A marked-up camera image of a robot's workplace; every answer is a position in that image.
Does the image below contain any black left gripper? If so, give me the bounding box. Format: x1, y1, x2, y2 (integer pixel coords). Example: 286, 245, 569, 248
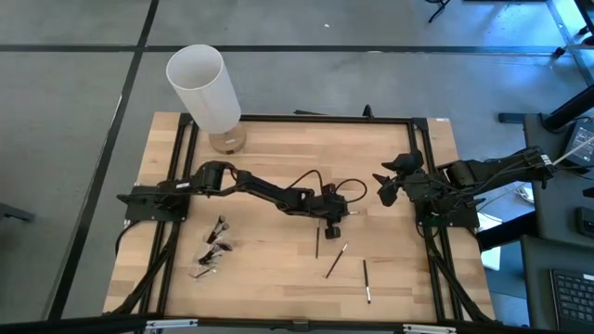
305, 182, 350, 241

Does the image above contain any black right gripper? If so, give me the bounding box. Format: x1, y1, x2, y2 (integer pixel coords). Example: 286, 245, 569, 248
372, 149, 425, 209

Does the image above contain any angled-tip black makeup brush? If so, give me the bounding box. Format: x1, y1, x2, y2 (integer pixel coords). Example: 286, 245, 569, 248
198, 249, 223, 266

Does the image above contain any clear plastic organizer tray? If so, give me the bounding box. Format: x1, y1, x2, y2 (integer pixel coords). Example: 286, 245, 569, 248
187, 213, 235, 281

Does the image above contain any white paper sheet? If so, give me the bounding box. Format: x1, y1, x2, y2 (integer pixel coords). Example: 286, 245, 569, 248
476, 212, 505, 271

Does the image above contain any black chair base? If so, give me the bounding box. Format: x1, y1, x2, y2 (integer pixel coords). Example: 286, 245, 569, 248
425, 0, 452, 24

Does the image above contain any dark grey side desk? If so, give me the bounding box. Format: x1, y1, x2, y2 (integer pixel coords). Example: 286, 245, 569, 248
523, 112, 594, 248

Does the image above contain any white cylinder lamp wooden base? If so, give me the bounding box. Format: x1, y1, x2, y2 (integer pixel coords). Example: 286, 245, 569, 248
165, 44, 248, 156

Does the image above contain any dark grey low desk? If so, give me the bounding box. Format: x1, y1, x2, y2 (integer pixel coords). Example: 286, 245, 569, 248
519, 234, 594, 334

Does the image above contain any black pole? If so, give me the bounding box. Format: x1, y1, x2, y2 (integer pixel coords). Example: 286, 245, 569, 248
497, 84, 594, 135

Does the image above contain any black device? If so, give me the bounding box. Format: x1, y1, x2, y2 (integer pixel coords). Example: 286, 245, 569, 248
576, 205, 594, 238

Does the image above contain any black keyboard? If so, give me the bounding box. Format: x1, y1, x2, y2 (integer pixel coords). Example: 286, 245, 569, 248
549, 267, 594, 333

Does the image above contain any black wheeled stand base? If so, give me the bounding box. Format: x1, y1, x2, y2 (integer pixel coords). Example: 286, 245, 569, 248
550, 0, 594, 59

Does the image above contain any black rig beam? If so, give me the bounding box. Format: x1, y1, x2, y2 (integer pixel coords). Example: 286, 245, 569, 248
0, 313, 594, 334

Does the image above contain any dark grey furniture foot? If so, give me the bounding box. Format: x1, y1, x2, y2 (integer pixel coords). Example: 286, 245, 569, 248
0, 201, 37, 224

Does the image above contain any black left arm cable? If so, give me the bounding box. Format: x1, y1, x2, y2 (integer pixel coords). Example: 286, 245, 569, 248
333, 177, 369, 205
283, 168, 326, 192

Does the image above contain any black aluminium table frame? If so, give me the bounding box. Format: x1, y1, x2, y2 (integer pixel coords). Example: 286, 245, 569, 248
138, 112, 493, 325

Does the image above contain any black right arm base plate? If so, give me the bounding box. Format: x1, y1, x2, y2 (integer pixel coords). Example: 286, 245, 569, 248
414, 203, 481, 229

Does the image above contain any black right base cable bundle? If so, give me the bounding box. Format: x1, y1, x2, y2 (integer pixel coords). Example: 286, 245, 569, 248
422, 225, 496, 324

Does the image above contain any black base cable bundle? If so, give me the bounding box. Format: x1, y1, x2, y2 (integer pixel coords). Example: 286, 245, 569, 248
422, 225, 496, 324
109, 220, 183, 317

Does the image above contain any silver metal bracket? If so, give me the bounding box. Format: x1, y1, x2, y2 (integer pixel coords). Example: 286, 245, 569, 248
144, 317, 200, 331
401, 323, 458, 334

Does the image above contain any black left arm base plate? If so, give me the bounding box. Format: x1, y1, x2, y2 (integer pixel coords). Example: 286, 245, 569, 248
115, 184, 191, 224

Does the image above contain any white cable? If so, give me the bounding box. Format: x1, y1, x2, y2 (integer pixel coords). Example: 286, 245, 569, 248
550, 135, 594, 167

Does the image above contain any black left base cable bundle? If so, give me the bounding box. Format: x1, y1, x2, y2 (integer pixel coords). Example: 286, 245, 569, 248
109, 220, 183, 317

